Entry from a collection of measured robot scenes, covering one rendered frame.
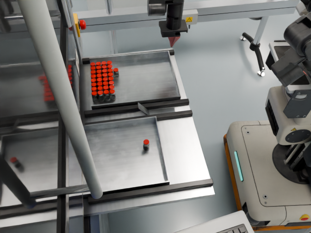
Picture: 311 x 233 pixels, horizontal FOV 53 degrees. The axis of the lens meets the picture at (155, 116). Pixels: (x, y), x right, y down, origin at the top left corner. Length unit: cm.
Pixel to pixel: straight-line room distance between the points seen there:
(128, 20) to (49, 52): 188
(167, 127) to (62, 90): 78
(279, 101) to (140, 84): 60
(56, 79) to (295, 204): 158
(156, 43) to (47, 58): 247
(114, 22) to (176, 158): 135
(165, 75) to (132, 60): 17
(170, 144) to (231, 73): 161
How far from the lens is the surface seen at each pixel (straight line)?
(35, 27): 34
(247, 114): 239
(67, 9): 65
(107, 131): 115
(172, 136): 113
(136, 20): 224
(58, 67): 38
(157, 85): 128
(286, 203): 180
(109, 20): 222
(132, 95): 124
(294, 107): 123
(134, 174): 106
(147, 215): 193
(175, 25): 119
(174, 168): 107
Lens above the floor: 183
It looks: 54 degrees down
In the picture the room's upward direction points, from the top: 2 degrees clockwise
